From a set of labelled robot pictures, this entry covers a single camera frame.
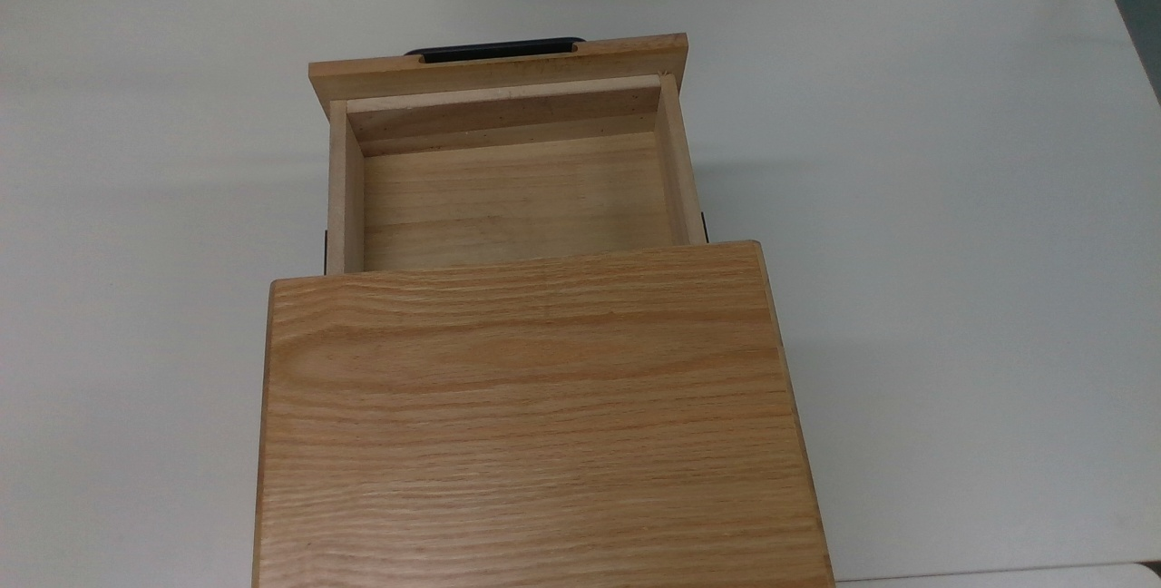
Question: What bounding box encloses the wooden drawer with long handle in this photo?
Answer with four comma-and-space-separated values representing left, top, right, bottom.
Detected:
308, 33, 709, 277

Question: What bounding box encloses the wooden two-drawer cabinet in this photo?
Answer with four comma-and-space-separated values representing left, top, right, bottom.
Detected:
252, 240, 837, 588

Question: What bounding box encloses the long black drawer handle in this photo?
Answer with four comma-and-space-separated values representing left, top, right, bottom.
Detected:
404, 37, 588, 65

